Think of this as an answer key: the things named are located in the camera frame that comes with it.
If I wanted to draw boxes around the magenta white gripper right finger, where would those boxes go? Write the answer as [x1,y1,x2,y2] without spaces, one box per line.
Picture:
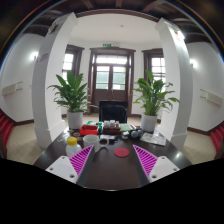
[134,145,179,183]

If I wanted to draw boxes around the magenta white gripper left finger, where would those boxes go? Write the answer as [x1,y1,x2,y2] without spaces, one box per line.
[46,145,94,183]

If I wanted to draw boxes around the clear bottle yellow cap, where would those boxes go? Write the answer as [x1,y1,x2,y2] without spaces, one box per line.
[66,137,81,157]

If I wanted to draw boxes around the magazine on table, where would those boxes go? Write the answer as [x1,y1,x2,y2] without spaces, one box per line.
[140,133,166,146]

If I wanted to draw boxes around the white mug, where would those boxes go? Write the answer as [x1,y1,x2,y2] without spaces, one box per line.
[83,135,99,151]

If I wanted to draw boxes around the red round coaster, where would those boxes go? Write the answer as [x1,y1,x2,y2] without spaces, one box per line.
[114,148,129,158]

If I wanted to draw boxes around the grey round balls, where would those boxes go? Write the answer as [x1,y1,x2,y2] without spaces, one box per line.
[130,129,143,138]

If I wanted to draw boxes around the red box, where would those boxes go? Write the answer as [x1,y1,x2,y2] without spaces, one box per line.
[79,125,98,136]

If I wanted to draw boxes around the right white pillar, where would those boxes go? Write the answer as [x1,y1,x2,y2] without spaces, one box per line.
[155,18,193,150]

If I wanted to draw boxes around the white pillar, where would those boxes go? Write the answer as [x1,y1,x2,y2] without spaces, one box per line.
[32,13,78,148]
[155,18,193,150]

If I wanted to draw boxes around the left white pillar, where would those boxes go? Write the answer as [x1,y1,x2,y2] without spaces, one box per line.
[32,13,78,148]

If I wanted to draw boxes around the green notebook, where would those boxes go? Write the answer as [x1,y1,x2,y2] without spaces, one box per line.
[120,123,131,132]

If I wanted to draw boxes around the tray of small jars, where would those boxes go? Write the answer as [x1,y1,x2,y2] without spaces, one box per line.
[103,120,121,135]

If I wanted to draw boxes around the right potted green plant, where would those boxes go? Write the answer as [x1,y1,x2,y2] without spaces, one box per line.
[134,70,180,133]

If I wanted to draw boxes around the potted green plant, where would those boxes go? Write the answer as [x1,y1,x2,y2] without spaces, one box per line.
[134,70,180,133]
[50,71,93,130]

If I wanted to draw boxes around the left potted green plant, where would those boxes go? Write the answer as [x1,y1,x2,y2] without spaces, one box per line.
[50,71,93,130]

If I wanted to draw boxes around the dark wooden double door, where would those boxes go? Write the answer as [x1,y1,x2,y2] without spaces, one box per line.
[88,47,135,113]

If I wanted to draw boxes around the green exit sign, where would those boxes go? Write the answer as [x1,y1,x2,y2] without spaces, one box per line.
[103,44,112,47]

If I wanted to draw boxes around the right wall air conditioner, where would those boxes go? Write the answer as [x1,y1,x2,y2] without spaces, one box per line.
[200,89,223,106]

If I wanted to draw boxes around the wall air conditioner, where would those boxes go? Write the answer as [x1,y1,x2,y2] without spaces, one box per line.
[2,82,23,96]
[200,89,223,106]

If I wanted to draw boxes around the left wall air conditioner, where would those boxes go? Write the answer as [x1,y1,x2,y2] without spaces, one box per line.
[2,82,23,96]

